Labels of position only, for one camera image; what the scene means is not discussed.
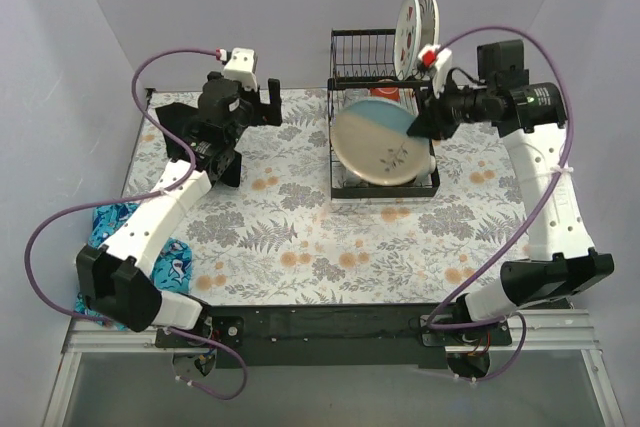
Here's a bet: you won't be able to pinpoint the orange ceramic mug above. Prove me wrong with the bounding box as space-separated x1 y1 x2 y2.
369 79 400 102

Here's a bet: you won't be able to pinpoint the beige and blue plate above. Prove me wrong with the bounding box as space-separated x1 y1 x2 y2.
330 97 435 186

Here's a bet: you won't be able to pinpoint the black wire dish rack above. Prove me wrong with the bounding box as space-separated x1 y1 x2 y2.
327 29 440 201

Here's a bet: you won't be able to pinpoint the white plate red motifs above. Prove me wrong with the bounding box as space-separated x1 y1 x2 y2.
393 0 422 81

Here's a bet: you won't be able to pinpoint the blue striped white plate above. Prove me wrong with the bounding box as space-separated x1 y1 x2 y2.
419 0 440 48

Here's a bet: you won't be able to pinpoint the cream pink bowl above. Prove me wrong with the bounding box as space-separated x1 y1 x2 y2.
342 167 363 187

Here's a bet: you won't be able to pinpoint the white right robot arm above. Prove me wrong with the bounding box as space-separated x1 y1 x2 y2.
408 40 614 345

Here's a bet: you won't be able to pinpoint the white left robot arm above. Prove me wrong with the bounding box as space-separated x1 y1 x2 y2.
76 72 282 347

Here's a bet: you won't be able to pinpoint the black cloth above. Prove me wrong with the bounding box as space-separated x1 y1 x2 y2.
156 102 249 188

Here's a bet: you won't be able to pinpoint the floral table mat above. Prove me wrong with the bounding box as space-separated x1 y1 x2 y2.
118 84 557 307

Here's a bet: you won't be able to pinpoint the blue patterned cloth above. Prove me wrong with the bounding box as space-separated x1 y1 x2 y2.
88 203 204 330

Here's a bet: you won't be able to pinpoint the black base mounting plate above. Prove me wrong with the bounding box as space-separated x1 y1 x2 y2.
155 304 512 369

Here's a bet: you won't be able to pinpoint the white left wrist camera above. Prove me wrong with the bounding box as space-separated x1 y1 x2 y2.
216 47 259 92

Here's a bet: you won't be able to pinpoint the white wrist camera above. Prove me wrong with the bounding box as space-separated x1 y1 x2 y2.
216 47 259 92
416 44 452 98

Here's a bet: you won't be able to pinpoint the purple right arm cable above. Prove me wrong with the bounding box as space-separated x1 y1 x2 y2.
422 24 576 382

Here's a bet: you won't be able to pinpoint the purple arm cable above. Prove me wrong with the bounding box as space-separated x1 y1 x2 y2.
422 24 576 382
24 47 249 401

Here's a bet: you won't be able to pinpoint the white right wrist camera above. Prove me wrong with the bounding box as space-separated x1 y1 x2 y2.
416 44 452 98

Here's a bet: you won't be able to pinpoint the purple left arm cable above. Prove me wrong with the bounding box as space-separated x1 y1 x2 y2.
24 47 249 401

